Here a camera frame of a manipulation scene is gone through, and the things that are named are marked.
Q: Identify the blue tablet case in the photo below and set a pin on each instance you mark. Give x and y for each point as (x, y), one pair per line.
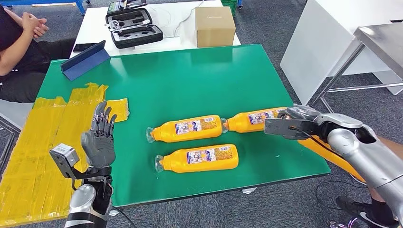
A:
(85, 64)

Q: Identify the white desk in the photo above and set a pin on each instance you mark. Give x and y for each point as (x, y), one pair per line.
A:
(314, 47)

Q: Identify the person's left forearm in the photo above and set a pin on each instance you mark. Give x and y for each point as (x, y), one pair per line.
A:
(14, 17)

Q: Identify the small white plug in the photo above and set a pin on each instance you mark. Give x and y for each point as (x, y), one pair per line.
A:
(145, 21)

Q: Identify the green plastic crate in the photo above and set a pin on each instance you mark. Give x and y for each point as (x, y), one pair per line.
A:
(228, 4)

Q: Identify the black sneaker white logo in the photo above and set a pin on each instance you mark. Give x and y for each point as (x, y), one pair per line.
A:
(354, 207)

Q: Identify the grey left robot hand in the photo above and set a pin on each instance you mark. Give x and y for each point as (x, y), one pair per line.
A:
(99, 151)

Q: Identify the black foam-lined case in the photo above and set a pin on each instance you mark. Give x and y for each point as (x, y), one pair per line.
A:
(137, 39)

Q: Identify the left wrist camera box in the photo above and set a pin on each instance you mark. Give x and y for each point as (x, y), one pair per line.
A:
(63, 157)

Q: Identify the black device green label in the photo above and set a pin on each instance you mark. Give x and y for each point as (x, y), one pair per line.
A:
(116, 6)

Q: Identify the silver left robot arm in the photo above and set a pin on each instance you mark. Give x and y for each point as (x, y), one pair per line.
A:
(82, 201)

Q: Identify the white table foot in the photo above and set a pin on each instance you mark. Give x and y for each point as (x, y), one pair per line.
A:
(249, 190)
(113, 213)

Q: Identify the person's left hand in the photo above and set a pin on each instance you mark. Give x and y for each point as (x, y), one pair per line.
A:
(31, 21)

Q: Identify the person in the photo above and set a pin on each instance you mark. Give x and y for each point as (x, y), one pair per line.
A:
(381, 204)
(19, 63)

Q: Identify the person's right hand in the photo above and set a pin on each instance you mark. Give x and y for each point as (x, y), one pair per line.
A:
(42, 31)

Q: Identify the person's right forearm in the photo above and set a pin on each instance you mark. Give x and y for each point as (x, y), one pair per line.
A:
(14, 53)

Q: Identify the stainless steel table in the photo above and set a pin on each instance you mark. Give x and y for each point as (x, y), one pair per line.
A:
(384, 44)

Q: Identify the yellow taped cardboard sheet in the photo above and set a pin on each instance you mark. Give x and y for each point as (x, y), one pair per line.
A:
(37, 151)

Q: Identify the black phone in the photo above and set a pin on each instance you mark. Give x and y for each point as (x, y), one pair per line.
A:
(82, 47)

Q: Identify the dark sneaker pink laces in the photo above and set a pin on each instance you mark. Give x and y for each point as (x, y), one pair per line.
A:
(341, 225)

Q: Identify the white seat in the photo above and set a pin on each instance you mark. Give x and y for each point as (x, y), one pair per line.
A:
(12, 111)

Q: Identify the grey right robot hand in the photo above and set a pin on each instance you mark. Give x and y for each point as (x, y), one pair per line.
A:
(299, 112)

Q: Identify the orange plastic detergent bottle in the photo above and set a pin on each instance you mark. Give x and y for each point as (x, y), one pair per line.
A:
(239, 123)
(165, 133)
(311, 151)
(176, 163)

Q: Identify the brown cardboard box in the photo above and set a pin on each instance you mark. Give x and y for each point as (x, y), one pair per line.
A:
(215, 28)

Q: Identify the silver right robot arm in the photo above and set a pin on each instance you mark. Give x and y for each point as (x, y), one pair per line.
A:
(362, 154)

